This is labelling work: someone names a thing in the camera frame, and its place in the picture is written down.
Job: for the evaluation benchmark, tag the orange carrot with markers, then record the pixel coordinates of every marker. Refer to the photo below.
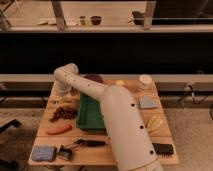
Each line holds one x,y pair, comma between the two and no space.
59,130

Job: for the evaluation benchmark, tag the white lidded jar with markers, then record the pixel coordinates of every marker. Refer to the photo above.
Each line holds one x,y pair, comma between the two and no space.
145,81

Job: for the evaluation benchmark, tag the yellow banana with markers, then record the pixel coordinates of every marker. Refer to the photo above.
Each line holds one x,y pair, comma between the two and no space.
154,123

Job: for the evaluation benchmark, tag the green plastic tray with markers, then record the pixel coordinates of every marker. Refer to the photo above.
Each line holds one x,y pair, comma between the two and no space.
89,115

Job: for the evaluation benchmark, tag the bunch of dark grapes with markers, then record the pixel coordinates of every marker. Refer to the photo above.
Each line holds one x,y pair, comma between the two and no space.
63,112

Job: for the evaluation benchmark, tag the black background pot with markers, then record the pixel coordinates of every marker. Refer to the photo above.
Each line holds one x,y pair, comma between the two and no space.
138,17

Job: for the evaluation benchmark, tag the small background cup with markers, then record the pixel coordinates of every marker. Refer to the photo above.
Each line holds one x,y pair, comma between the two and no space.
82,20

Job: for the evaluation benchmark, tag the orange fruit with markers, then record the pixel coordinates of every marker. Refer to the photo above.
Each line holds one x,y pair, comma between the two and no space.
119,82

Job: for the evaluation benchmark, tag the black sponge block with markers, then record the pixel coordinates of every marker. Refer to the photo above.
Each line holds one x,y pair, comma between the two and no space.
163,149

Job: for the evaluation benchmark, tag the dark metal cup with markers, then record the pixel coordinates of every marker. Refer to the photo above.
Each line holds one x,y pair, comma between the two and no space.
73,91

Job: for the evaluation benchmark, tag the silver fork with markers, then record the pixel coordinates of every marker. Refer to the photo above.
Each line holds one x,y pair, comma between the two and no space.
64,101

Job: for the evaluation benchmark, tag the purple bowl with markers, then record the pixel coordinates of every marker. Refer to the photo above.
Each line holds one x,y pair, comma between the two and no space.
94,77

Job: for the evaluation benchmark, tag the blue sponge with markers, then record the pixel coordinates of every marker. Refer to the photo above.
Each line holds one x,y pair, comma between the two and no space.
43,153

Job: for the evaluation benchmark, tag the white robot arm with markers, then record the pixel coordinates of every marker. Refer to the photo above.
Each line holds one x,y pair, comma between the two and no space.
130,142

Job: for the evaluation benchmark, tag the wooden table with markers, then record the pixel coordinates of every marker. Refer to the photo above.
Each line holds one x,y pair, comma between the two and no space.
95,156

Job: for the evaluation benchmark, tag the blue-grey cloth square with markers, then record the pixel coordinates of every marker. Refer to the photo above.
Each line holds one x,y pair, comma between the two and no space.
147,103

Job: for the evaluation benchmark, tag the dark red background bowl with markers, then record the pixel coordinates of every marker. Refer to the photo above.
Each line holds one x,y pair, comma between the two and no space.
96,20

